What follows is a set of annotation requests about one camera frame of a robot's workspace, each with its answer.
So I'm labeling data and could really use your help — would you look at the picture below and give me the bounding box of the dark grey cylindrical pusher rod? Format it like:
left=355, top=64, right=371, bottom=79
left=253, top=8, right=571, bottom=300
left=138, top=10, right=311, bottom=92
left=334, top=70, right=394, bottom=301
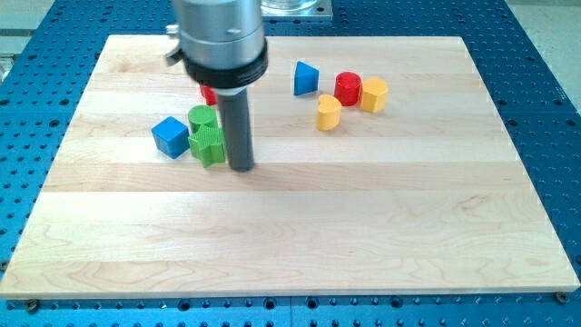
left=216, top=87, right=254, bottom=172

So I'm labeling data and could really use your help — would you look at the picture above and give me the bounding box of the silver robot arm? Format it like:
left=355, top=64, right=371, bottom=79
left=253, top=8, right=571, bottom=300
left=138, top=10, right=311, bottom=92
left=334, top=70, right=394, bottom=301
left=165, top=0, right=268, bottom=172

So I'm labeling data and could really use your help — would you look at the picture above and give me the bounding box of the blue triangle block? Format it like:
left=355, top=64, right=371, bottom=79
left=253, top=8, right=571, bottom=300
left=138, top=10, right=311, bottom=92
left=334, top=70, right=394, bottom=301
left=293, top=61, right=320, bottom=96

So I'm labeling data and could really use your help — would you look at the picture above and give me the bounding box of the yellow heart block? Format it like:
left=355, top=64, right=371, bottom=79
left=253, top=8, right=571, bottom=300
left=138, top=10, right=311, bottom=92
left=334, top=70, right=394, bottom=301
left=316, top=94, right=342, bottom=131

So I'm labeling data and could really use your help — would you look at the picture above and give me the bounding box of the red block behind rod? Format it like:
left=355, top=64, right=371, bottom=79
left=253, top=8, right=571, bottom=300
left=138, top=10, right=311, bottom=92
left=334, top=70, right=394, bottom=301
left=200, top=84, right=218, bottom=106

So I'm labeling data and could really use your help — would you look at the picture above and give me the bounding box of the green cylinder block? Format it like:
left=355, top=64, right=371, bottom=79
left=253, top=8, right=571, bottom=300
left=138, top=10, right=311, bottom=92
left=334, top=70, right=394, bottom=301
left=187, top=104, right=218, bottom=134

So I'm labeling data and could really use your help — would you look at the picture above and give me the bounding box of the green star block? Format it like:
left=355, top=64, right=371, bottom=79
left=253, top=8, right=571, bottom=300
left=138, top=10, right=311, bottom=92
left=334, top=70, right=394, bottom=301
left=188, top=125, right=226, bottom=168

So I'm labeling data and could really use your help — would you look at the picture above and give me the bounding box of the blue cube block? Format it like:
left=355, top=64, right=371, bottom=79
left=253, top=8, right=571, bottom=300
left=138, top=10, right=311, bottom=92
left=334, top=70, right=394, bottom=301
left=151, top=116, right=190, bottom=159

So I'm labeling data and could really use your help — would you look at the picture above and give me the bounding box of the red cylinder block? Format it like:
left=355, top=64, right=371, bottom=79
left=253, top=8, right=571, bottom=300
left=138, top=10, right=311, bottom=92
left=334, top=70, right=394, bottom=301
left=334, top=72, right=361, bottom=106

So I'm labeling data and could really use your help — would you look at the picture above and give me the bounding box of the yellow hexagon block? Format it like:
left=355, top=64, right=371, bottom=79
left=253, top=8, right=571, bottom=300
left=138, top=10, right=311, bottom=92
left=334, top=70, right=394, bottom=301
left=359, top=78, right=389, bottom=114

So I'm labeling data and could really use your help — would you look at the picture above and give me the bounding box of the wooden board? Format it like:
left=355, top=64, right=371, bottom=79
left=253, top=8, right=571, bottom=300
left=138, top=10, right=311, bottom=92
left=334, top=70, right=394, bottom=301
left=1, top=35, right=579, bottom=299

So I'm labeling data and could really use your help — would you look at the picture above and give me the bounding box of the board clamp screw left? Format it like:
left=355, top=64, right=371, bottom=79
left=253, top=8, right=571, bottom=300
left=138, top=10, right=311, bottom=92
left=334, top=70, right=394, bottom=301
left=24, top=299, right=40, bottom=314

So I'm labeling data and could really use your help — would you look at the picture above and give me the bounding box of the board clamp screw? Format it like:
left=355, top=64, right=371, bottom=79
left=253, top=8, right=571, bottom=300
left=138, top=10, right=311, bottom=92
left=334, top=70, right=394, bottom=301
left=555, top=292, right=570, bottom=304
left=24, top=299, right=40, bottom=314

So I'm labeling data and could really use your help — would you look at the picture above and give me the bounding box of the board clamp screw right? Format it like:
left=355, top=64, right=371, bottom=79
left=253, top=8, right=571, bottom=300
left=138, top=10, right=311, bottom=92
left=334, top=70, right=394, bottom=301
left=555, top=292, right=570, bottom=304

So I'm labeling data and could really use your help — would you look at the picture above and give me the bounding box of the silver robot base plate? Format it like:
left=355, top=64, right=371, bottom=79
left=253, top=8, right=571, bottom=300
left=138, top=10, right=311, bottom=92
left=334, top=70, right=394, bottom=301
left=261, top=0, right=333, bottom=21

